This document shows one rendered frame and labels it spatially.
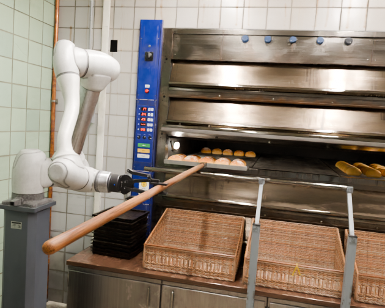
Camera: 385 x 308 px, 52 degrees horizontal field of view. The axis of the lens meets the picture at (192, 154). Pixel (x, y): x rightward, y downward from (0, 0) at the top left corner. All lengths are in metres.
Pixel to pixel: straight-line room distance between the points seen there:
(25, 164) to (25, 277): 0.56
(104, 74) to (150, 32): 0.98
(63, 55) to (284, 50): 1.46
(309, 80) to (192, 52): 0.81
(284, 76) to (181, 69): 0.70
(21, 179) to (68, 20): 1.46
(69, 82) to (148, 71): 1.08
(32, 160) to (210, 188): 1.22
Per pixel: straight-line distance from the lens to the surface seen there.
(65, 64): 1.83
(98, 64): 1.90
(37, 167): 2.09
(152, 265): 2.42
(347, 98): 2.69
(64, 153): 1.56
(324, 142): 2.52
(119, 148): 2.89
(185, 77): 2.74
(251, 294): 2.24
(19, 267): 2.19
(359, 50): 2.75
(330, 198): 2.72
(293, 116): 2.66
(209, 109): 2.71
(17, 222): 2.13
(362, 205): 2.75
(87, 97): 1.98
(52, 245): 0.87
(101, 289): 2.54
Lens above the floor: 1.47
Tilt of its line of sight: 5 degrees down
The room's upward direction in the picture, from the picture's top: 4 degrees clockwise
